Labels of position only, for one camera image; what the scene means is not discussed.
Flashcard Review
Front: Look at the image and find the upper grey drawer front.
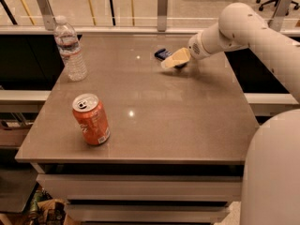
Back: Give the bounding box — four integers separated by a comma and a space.
37, 174, 242, 202

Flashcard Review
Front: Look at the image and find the middle metal railing post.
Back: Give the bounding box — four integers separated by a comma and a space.
157, 0, 168, 32

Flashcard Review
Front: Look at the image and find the orange soda can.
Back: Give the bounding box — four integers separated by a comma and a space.
72, 94, 110, 145

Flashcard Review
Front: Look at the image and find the clear plastic water bottle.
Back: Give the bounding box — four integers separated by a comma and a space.
53, 16, 87, 82

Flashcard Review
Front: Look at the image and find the metal railing post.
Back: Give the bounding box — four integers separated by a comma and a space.
157, 0, 168, 32
268, 0, 292, 32
37, 0, 55, 31

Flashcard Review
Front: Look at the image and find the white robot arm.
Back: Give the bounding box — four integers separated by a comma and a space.
161, 3, 300, 225

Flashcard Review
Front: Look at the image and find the lower grey drawer front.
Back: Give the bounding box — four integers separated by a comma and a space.
67, 204, 229, 223

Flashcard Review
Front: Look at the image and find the right metal railing post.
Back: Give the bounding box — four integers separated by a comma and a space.
268, 0, 292, 32

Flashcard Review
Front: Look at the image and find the blue rxbar blueberry bar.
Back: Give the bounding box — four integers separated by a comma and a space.
154, 48, 187, 69

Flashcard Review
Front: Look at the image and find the left metal railing post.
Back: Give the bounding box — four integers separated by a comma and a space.
37, 0, 55, 31

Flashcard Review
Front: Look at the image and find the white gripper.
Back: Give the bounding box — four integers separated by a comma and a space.
161, 32, 210, 69

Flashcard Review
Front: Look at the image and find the grey drawer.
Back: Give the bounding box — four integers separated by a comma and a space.
67, 204, 229, 223
37, 174, 242, 202

